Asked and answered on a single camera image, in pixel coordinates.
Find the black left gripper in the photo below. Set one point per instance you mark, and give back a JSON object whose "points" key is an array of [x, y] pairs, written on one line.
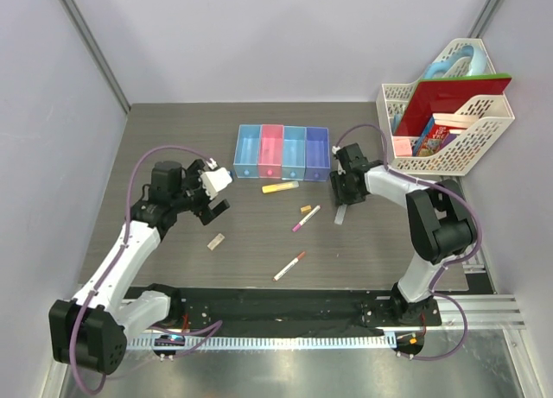
{"points": [[193, 177]]}

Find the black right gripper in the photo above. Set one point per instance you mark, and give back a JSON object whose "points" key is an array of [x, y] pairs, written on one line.
{"points": [[336, 177]]}

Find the blue capped clear tube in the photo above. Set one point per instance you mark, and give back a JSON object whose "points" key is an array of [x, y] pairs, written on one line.
{"points": [[340, 214]]}

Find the clear beige eraser block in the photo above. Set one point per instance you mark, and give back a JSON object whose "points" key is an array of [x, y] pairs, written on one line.
{"points": [[216, 241]]}

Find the purple drawer box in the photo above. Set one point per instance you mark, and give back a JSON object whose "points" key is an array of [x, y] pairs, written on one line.
{"points": [[317, 154]]}

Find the light blue drawer box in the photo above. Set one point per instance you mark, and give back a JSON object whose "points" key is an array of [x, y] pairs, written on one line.
{"points": [[247, 151]]}

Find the yellow capped tube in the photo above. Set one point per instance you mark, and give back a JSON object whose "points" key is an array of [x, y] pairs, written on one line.
{"points": [[279, 187]]}

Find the teal blue drawer box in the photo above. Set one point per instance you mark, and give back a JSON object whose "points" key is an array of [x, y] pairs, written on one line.
{"points": [[294, 153]]}

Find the pink drawer box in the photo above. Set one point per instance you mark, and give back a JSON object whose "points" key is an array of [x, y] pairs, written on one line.
{"points": [[270, 157]]}

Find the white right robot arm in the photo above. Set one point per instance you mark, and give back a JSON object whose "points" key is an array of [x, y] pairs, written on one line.
{"points": [[441, 225]]}

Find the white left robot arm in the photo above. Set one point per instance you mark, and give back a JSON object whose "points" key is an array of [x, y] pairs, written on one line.
{"points": [[92, 329]]}

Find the pink tipped white marker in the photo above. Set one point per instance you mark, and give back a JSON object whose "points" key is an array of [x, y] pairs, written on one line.
{"points": [[306, 218]]}

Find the pink sticky note block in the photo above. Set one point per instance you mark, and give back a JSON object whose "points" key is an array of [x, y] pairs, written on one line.
{"points": [[402, 146]]}

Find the orange tipped white marker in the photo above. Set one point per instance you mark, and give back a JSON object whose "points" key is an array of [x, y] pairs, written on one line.
{"points": [[288, 267]]}

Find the colourful book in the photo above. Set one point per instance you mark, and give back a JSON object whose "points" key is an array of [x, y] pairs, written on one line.
{"points": [[435, 131]]}

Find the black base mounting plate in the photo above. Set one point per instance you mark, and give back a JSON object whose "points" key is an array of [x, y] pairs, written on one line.
{"points": [[249, 306]]}

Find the white perforated file rack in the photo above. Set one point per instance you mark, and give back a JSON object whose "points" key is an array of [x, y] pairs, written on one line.
{"points": [[492, 113]]}

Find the red folder board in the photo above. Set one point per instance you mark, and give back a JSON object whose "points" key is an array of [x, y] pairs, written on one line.
{"points": [[445, 95]]}

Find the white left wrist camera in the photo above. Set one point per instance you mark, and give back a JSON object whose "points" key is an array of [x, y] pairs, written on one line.
{"points": [[215, 178]]}

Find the white slotted cable duct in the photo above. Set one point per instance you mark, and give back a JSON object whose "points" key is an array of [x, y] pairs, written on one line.
{"points": [[158, 342]]}

